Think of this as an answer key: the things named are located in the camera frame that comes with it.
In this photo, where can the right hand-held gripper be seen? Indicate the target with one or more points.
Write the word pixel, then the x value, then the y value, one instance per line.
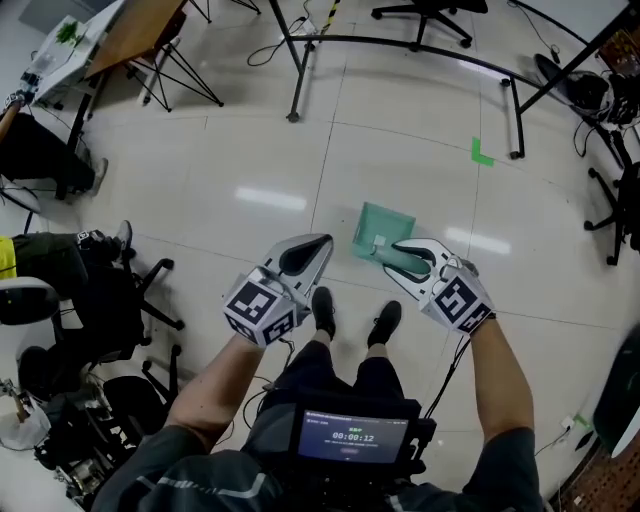
pixel 460 300

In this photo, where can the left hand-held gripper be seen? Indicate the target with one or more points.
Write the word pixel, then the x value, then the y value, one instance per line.
pixel 260 312

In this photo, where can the green plastic dustpan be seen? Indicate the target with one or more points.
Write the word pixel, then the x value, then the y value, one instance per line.
pixel 385 225

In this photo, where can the person's left forearm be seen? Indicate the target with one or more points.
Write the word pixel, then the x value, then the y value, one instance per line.
pixel 215 395

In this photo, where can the person's right forearm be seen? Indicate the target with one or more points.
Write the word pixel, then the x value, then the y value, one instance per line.
pixel 500 395

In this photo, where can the person's black left shoe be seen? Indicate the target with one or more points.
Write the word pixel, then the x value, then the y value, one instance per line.
pixel 323 310

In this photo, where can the person's black shoe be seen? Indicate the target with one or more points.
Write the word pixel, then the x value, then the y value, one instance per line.
pixel 323 310
pixel 385 322

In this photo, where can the person's black right shoe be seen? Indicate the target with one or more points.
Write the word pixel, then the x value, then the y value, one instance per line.
pixel 385 322

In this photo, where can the person's black trousers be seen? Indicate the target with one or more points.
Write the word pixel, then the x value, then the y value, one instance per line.
pixel 325 372

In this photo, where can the green floor tape mark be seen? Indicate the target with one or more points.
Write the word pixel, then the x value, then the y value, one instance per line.
pixel 481 156

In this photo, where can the black chest-mounted screen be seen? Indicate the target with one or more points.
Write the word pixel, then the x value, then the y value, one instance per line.
pixel 350 437

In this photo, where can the black office chair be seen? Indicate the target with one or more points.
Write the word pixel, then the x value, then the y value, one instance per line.
pixel 105 310
pixel 135 400
pixel 430 15
pixel 622 210

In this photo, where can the white floor power socket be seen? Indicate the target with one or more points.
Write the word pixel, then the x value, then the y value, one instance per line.
pixel 567 423

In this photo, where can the white whiteboard on black stand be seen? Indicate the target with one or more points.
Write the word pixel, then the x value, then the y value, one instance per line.
pixel 550 75

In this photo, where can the dark green bin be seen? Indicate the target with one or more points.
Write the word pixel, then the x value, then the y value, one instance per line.
pixel 620 390

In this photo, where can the yellow black striped floor tape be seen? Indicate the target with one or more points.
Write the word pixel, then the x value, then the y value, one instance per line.
pixel 330 15

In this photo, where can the person's gray shirt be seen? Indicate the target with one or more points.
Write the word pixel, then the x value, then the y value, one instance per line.
pixel 190 480

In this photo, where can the wooden table with black legs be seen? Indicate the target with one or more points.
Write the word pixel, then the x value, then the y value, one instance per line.
pixel 135 35

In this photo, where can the white desk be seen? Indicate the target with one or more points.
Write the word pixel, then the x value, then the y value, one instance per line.
pixel 65 60

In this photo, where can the small green potted plant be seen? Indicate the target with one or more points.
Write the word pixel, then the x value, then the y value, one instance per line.
pixel 69 34

